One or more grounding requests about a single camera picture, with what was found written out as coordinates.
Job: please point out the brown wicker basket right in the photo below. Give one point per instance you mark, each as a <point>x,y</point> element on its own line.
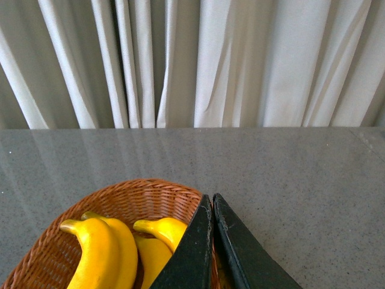
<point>52,260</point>

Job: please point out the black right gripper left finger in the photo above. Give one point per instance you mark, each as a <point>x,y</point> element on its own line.
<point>191,264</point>

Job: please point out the yellow banana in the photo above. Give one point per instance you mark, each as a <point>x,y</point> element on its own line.
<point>97,267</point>
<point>154,255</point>
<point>167,229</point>
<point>127,269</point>

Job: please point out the white pleated curtain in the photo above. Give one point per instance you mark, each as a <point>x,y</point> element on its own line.
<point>164,64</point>

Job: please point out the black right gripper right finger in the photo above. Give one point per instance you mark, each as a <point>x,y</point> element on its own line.
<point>249,265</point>

